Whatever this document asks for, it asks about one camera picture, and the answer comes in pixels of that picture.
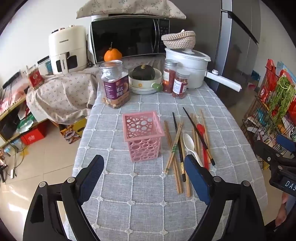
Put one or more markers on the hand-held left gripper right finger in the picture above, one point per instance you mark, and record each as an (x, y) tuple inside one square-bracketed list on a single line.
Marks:
[(196, 178)]

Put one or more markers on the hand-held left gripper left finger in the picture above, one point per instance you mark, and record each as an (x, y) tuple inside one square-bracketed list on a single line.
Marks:
[(90, 176)]

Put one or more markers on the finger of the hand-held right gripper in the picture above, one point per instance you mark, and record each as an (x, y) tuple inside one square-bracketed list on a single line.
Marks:
[(268, 153), (288, 143)]

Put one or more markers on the pile of bamboo chopsticks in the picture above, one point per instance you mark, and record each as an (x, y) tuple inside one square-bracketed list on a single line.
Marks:
[(177, 185)]

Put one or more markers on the white plastic spoon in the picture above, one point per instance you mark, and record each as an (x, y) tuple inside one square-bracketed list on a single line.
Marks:
[(188, 141)]

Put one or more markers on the black chopstick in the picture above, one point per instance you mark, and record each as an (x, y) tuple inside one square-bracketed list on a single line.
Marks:
[(182, 171), (190, 120)]

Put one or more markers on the pink perforated plastic basket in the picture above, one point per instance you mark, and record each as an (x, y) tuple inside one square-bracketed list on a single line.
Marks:
[(143, 148)]

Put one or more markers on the person's right hand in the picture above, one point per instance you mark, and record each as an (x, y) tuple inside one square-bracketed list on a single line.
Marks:
[(281, 208)]

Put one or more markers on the green vegetable bunch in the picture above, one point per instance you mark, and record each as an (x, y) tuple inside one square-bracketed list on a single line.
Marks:
[(283, 97)]

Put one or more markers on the yellow printed carton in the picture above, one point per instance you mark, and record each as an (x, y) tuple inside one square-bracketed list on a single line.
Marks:
[(74, 132)]

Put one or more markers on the red plastic spoon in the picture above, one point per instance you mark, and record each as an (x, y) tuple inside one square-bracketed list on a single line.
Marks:
[(201, 128)]

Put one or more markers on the grey checked tablecloth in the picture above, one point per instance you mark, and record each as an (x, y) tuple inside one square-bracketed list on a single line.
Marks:
[(138, 208)]

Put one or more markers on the red snack bag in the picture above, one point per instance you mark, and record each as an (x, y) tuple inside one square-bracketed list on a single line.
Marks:
[(269, 78)]

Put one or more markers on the red cardboard box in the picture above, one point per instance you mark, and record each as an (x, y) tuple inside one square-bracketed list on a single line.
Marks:
[(32, 138)]

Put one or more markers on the green white plastic bag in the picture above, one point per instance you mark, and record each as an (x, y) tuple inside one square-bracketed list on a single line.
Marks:
[(26, 124)]

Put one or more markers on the floral draped cloth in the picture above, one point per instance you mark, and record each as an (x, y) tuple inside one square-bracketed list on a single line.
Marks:
[(64, 92)]

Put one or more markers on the clear jar purple label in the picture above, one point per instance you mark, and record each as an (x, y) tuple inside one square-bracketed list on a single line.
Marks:
[(115, 90)]

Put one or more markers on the short jar red label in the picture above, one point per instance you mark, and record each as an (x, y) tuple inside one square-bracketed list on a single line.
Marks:
[(180, 85)]

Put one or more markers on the tall jar red contents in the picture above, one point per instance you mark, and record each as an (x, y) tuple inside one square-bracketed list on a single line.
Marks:
[(169, 78)]

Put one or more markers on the wooden shelf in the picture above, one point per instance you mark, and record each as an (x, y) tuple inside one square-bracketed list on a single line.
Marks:
[(9, 111)]

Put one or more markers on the red tin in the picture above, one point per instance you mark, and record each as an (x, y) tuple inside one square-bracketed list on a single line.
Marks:
[(35, 80)]

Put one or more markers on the white electric cooking pot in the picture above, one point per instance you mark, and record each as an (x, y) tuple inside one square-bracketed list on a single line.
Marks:
[(192, 67)]

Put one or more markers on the dark green squash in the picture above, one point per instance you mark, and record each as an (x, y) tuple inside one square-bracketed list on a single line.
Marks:
[(143, 73)]

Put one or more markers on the white teal box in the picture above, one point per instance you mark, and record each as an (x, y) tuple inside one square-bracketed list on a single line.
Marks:
[(45, 66)]

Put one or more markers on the grey refrigerator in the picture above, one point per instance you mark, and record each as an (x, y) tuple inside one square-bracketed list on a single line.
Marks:
[(233, 34)]

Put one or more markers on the orange tangerine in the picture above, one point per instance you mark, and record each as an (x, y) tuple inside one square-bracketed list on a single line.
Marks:
[(112, 55)]

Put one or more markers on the cream air fryer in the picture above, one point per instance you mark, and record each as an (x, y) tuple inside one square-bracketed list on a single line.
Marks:
[(67, 41)]

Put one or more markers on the black microwave oven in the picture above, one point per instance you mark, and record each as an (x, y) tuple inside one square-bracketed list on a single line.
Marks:
[(127, 39)]

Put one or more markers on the floral cover cloth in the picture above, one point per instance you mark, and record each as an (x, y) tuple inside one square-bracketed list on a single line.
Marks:
[(129, 7)]

